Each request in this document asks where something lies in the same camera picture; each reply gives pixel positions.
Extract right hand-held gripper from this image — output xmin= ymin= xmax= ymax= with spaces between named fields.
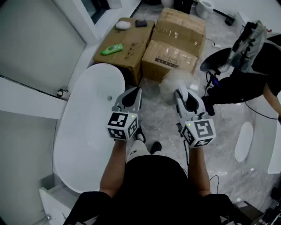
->
xmin=174 ymin=90 xmax=217 ymax=149

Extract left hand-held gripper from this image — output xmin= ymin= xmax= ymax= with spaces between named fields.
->
xmin=106 ymin=87 xmax=142 ymax=141

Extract white fluffy sponge ball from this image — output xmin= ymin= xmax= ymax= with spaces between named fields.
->
xmin=159 ymin=70 xmax=194 ymax=104

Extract white oval bathtub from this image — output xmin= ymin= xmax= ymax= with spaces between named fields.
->
xmin=52 ymin=63 xmax=126 ymax=194

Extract person's left forearm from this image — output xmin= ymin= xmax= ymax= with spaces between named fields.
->
xmin=99 ymin=138 xmax=128 ymax=197

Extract person's right forearm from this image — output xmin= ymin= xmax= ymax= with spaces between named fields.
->
xmin=187 ymin=146 xmax=212 ymax=197

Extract person's left black shoe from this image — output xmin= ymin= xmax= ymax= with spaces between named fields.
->
xmin=134 ymin=127 xmax=146 ymax=143

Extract person's black shoe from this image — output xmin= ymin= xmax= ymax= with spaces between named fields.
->
xmin=150 ymin=142 xmax=162 ymax=155
xmin=134 ymin=127 xmax=146 ymax=143

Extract person's beige trousers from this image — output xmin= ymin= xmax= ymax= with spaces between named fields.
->
xmin=126 ymin=139 xmax=152 ymax=164

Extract black round chair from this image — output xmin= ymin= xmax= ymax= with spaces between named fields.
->
xmin=200 ymin=47 xmax=233 ymax=72

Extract green detergent bottle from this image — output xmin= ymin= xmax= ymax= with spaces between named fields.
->
xmin=100 ymin=43 xmax=123 ymax=56

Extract person's right black shoe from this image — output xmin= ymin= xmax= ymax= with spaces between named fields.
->
xmin=150 ymin=142 xmax=162 ymax=155

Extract plain brown cardboard box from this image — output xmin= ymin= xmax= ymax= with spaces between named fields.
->
xmin=92 ymin=17 xmax=156 ymax=86

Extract paper roll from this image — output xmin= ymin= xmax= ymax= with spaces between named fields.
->
xmin=56 ymin=87 xmax=69 ymax=99

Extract tape-wrapped brown cardboard box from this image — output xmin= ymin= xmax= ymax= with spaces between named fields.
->
xmin=141 ymin=7 xmax=207 ymax=83

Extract grey and black backpack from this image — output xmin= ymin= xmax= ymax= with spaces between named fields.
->
xmin=228 ymin=20 xmax=268 ymax=72

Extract person's black shirt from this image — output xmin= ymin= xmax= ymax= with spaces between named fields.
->
xmin=63 ymin=155 xmax=253 ymax=225

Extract black stand base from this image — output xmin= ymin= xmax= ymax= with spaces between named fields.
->
xmin=224 ymin=14 xmax=236 ymax=26

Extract white round vessel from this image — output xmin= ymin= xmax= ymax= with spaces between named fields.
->
xmin=161 ymin=0 xmax=176 ymax=11

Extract white drawer unit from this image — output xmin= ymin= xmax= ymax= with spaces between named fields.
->
xmin=39 ymin=185 xmax=73 ymax=225

